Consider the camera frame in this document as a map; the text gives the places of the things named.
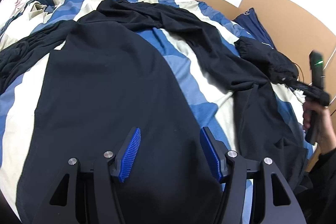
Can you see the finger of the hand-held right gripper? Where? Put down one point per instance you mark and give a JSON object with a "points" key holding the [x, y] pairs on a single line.
{"points": [[304, 88]]}

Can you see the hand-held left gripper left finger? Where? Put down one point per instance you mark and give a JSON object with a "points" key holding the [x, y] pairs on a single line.
{"points": [[130, 155]]}

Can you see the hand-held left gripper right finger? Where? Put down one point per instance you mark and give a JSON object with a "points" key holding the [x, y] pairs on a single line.
{"points": [[211, 155]]}

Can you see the black zip jacket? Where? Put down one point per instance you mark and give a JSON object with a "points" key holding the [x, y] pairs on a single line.
{"points": [[265, 56]]}

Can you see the black pants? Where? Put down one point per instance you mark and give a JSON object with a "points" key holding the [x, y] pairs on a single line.
{"points": [[105, 82]]}

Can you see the black ribbed knit top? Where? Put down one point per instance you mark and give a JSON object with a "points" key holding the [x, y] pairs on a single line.
{"points": [[15, 56]]}

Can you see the person's right forearm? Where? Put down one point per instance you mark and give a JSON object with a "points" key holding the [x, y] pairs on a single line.
{"points": [[323, 182]]}

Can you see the person's right hand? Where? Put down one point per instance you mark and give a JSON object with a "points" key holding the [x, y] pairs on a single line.
{"points": [[326, 129]]}

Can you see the wooden headboard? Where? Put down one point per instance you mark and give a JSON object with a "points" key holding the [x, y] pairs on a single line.
{"points": [[288, 16]]}

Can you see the navy printed pillow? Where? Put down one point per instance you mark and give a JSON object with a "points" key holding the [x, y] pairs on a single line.
{"points": [[252, 22]]}

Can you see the blue beige checked duvet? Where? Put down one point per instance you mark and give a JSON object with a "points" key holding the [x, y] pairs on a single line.
{"points": [[183, 61]]}

